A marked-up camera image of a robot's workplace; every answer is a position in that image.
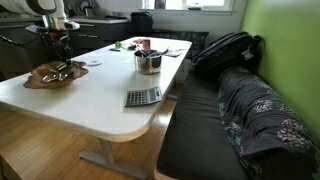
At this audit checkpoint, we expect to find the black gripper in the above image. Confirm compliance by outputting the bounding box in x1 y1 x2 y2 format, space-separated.
42 30 73 66

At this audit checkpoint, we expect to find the short wide silver utensil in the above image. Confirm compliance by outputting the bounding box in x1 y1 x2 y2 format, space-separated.
55 61 70 72

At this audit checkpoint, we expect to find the small object on windowsill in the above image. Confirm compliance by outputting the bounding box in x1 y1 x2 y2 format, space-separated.
187 2 203 11

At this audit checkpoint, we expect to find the medium silver measuring spoon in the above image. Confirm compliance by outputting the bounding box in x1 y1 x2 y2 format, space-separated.
58 67 75 82

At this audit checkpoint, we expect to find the large silver measuring spoon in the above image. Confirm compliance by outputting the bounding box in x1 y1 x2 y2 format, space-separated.
41 73 61 84

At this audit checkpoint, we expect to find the brown burl wood tray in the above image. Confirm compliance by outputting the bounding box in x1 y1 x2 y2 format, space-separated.
22 60 90 90

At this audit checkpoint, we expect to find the dark kitchen cabinet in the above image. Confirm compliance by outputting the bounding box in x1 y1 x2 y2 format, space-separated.
68 18 135 56

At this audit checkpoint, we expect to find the metal kettle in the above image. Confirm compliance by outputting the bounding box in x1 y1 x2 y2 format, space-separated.
82 4 95 19

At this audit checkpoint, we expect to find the silver kitchen utensil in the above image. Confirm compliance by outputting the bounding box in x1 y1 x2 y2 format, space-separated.
134 44 152 58

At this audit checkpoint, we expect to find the red soda can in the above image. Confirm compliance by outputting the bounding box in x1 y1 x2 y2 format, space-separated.
142 38 152 51

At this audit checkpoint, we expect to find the stainless steel pot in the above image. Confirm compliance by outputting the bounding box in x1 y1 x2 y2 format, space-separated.
133 49 163 75

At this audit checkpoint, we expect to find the black bag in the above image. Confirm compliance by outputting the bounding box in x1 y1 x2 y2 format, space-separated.
130 11 154 34

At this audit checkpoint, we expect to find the grey desk calculator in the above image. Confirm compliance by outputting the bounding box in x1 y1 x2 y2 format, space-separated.
123 86 164 108

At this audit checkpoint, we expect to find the dark kitchen utensil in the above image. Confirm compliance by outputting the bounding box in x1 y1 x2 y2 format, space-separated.
151 47 170 58

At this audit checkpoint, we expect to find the grey table leg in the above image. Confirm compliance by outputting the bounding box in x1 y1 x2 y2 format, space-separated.
78 137 148 180

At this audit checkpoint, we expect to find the dark floral back cushion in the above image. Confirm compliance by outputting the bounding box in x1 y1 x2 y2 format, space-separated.
152 30 210 60

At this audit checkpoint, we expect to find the white framed window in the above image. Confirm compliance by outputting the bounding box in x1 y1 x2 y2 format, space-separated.
142 0 235 13

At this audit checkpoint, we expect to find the dark sofa seat cushion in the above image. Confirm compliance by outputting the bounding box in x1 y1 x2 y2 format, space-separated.
156 71 249 180

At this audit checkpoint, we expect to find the black backpack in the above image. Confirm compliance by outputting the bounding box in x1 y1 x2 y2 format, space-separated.
191 31 263 81

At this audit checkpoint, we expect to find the dark floral blanket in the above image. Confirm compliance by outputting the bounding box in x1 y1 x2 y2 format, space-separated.
217 64 320 180

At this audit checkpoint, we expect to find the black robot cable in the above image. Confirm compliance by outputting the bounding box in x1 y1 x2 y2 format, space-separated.
0 33 44 48

